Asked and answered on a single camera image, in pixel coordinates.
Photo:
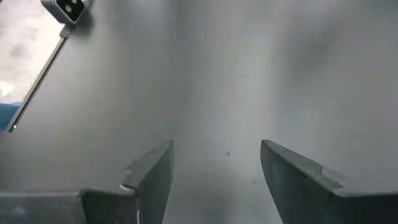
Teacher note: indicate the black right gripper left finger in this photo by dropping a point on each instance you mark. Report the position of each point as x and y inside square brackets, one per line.
[149, 193]

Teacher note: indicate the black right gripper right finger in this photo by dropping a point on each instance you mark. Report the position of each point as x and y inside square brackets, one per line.
[298, 193]

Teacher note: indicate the dark blue rounded object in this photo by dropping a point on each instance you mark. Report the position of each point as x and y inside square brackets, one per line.
[7, 116]

